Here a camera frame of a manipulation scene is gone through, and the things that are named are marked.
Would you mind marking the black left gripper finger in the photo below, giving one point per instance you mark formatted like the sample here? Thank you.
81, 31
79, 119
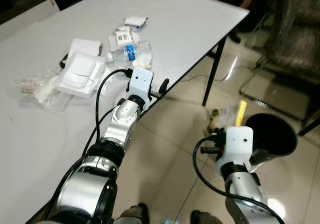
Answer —
164, 85

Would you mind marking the yellow green plastic wrapper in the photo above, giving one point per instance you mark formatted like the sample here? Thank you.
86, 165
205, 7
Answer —
241, 112

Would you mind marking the white printed paper package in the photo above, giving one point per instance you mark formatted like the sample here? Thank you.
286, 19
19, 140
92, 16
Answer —
122, 36

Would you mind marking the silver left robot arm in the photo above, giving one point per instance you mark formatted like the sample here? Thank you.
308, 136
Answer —
120, 124

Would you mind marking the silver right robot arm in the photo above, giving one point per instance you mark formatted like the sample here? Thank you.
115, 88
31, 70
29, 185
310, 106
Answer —
245, 189

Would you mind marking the black round rubbish bin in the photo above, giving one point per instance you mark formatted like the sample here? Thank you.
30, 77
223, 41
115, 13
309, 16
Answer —
270, 134

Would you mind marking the clear plastic bottle blue label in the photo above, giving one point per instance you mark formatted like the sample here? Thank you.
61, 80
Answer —
130, 52

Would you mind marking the white table with black legs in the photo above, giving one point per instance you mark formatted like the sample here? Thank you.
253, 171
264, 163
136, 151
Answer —
175, 14

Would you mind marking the white styrofoam food container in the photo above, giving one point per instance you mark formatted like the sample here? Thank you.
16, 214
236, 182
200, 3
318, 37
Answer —
80, 74

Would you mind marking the small black object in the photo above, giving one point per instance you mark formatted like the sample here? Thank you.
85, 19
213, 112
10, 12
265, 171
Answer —
64, 61

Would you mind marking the clear plastic bag with food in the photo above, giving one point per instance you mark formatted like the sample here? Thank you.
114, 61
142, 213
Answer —
30, 82

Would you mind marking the grey checked fabric chair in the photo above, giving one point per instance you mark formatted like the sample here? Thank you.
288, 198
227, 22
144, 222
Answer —
295, 34

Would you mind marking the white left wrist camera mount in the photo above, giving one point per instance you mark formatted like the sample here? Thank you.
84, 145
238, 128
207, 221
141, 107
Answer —
141, 82

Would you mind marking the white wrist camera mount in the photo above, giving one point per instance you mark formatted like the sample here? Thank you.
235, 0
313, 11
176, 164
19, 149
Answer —
141, 82
237, 144

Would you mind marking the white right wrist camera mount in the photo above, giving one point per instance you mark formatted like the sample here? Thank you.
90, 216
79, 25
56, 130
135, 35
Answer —
237, 144

